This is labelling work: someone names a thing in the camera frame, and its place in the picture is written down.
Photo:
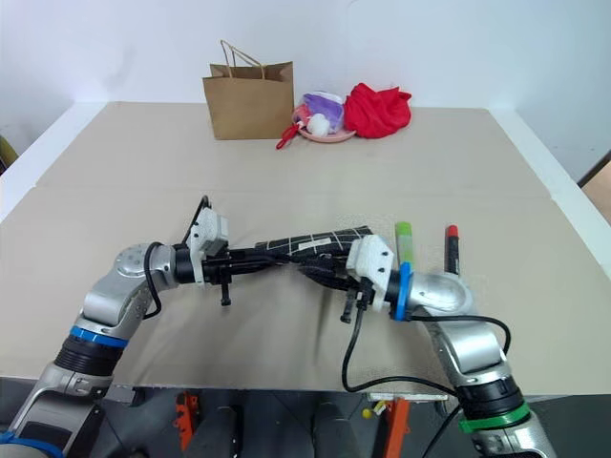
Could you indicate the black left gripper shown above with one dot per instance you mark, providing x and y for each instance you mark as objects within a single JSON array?
[{"x": 218, "y": 272}]

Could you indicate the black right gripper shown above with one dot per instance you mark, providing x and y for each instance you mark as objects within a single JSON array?
[{"x": 357, "y": 298}]

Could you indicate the black grid pouch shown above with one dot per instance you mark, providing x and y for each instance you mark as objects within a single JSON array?
[{"x": 310, "y": 243}]

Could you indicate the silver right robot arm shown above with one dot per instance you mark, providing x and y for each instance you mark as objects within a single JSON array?
[{"x": 472, "y": 343}]

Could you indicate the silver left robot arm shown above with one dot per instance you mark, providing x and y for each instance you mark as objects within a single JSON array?
[{"x": 105, "y": 296}]

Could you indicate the green highlighter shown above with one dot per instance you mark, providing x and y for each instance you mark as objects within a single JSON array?
[{"x": 404, "y": 243}]

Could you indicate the red marker with black body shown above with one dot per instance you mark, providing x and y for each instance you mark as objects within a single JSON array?
[{"x": 451, "y": 253}]

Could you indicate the pink plate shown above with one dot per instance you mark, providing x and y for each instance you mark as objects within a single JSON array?
[{"x": 329, "y": 137}]

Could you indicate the white pompom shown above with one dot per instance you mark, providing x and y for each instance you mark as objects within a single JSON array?
[{"x": 318, "y": 125}]

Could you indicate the dark rounded shape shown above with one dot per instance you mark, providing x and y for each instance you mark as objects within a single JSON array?
[
  {"x": 334, "y": 431},
  {"x": 229, "y": 431}
]

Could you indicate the brown paper bag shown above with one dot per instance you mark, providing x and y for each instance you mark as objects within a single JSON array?
[{"x": 250, "y": 105}]

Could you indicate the red cloth bag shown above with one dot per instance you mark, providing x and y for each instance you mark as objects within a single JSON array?
[{"x": 377, "y": 112}]

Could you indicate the orange stand under table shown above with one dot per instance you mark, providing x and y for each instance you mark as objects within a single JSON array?
[{"x": 396, "y": 429}]

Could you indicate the yellow object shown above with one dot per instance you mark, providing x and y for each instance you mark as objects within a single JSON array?
[{"x": 6, "y": 152}]

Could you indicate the brown cardboard box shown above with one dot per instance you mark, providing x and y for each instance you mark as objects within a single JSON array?
[{"x": 596, "y": 188}]

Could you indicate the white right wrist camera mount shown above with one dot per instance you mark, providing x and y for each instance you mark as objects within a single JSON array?
[{"x": 371, "y": 257}]

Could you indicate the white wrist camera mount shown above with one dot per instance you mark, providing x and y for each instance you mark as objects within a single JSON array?
[
  {"x": 371, "y": 257},
  {"x": 206, "y": 229}
]

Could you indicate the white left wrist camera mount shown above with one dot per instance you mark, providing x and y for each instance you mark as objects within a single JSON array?
[{"x": 206, "y": 229}]

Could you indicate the orange bracket under table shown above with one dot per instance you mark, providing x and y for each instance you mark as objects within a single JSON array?
[{"x": 186, "y": 420}]

